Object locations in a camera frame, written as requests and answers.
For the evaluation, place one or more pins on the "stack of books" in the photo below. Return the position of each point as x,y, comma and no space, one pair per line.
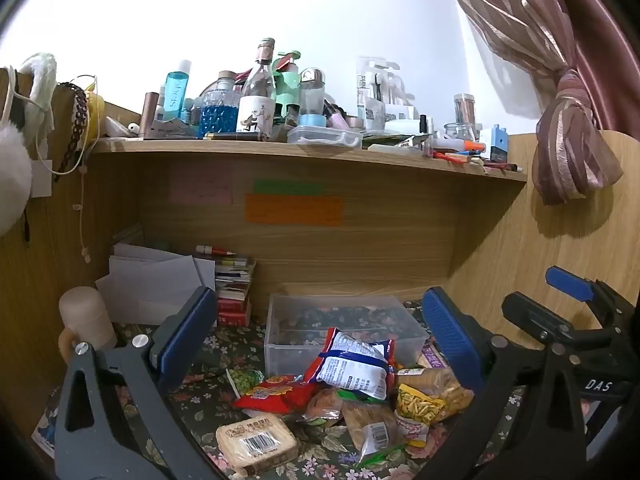
235,290

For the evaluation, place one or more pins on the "clear bottle pink cap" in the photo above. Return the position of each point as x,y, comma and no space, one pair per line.
257,100

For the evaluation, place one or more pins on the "dark pen gold trim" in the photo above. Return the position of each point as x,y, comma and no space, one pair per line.
235,136

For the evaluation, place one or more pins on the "small clear plastic box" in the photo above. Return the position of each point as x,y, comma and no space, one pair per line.
325,136

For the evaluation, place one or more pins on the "white plush pompom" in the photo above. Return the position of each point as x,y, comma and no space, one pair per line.
12,175

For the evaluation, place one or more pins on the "yellow snack packet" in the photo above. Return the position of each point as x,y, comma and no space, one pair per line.
430,397

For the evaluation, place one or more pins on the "green sticky note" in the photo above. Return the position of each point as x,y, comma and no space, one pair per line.
287,186

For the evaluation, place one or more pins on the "blue white box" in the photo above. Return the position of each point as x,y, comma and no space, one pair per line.
499,144

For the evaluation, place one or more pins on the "light blue tape roll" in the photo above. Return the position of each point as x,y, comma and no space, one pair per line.
312,120

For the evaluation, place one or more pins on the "green pea packet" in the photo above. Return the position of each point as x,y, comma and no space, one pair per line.
245,380

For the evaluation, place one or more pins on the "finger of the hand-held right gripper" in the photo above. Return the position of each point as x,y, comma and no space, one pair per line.
535,317
570,282

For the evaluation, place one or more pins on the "clear plastic bin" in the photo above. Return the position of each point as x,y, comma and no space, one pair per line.
300,325

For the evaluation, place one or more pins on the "red white tube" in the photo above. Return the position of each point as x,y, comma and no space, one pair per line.
212,249

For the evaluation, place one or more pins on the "clear jar silver cap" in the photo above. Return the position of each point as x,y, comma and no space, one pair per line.
312,92

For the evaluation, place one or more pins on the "rose gold tube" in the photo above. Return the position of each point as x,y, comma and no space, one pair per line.
148,115

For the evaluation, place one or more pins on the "mint green container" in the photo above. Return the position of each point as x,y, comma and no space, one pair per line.
287,90

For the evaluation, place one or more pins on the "blue white snack packet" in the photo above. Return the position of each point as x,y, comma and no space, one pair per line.
350,365

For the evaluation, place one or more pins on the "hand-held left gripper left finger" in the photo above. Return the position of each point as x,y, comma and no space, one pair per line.
187,330

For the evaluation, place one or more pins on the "glitter tube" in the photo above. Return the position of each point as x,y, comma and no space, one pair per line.
464,109

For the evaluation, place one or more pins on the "clear brown bread packet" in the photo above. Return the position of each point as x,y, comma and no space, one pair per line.
372,425

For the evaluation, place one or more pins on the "beige mug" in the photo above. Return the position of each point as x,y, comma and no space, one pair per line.
87,315

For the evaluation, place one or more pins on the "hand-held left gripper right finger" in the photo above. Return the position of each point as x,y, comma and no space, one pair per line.
450,335

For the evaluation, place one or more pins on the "small glass jar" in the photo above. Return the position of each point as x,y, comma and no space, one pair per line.
459,132

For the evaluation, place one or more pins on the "yellow plastic item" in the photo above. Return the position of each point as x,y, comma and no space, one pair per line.
96,106

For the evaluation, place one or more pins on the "white card tag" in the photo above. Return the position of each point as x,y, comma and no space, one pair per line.
42,177

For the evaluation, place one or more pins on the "white paper envelopes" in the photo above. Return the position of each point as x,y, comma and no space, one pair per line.
150,280

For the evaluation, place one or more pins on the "orange sticky note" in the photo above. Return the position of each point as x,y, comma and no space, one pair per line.
295,209

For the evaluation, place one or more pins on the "pink sticky note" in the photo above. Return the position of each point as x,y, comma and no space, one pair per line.
200,185

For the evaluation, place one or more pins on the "red snack packet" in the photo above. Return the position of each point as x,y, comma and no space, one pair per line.
270,395

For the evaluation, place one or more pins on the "blue liquid toner bottle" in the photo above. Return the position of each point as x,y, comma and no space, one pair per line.
176,90

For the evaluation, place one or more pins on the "purple white packet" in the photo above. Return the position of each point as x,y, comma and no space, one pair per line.
432,357

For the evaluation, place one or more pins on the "black braided headband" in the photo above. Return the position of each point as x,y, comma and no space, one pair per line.
77,120

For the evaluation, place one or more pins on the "white blister pack brushes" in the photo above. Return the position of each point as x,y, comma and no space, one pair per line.
372,90

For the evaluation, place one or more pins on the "white fluffy headband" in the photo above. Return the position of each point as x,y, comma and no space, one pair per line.
42,80

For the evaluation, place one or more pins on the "square cake packet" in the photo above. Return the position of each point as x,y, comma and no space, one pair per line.
255,442

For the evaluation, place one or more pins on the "colourful magazine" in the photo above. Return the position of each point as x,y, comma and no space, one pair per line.
45,427

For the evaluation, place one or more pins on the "glue stick orange cap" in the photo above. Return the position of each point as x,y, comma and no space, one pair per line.
465,146

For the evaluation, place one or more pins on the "blue faceted glass bottle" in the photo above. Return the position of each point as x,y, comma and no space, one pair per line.
217,115

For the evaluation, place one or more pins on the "floral tablecloth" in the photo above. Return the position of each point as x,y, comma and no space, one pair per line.
210,410

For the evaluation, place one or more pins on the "pink striped curtain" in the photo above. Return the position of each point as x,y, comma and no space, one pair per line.
570,125

